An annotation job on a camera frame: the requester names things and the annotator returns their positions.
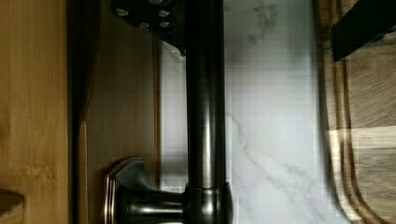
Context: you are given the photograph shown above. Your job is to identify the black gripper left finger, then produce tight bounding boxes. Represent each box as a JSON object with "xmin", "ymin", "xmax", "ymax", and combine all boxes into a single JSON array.
[{"xmin": 111, "ymin": 0, "xmax": 186, "ymax": 56}]

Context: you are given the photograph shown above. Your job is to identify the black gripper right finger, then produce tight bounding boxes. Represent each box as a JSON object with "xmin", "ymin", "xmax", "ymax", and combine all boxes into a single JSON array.
[{"xmin": 331, "ymin": 0, "xmax": 396, "ymax": 62}]

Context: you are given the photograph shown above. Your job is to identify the wooden drawer box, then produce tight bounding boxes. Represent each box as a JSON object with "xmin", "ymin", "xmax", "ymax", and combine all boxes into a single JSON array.
[{"xmin": 0, "ymin": 0, "xmax": 101, "ymax": 224}]

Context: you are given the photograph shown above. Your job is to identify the wooden cutting board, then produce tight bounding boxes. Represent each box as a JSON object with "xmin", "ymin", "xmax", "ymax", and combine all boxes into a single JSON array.
[{"xmin": 313, "ymin": 0, "xmax": 396, "ymax": 224}]

